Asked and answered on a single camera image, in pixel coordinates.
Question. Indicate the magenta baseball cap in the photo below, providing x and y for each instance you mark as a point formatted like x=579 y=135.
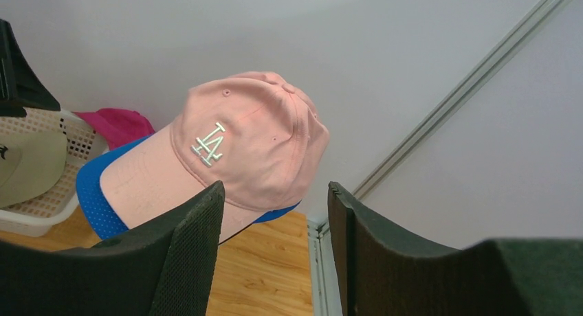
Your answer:
x=117 y=126

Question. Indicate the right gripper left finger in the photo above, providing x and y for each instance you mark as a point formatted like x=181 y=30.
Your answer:
x=163 y=267

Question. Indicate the aluminium frame rail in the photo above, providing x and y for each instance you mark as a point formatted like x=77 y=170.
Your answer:
x=324 y=286

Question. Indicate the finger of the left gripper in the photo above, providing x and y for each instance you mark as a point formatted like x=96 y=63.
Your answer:
x=20 y=87

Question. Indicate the blue baseball cap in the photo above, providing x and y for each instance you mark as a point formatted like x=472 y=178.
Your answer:
x=98 y=195

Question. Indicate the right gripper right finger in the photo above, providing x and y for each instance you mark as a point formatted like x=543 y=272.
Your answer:
x=384 y=269

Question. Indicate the khaki baseball cap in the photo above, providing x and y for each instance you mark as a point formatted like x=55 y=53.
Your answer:
x=31 y=164

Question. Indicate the light pink baseball cap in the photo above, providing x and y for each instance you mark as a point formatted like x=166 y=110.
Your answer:
x=254 y=132

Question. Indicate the black baseball cap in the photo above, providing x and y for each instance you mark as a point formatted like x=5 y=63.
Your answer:
x=234 y=235

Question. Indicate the white plastic basket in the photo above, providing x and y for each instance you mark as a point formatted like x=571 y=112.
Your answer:
x=37 y=216

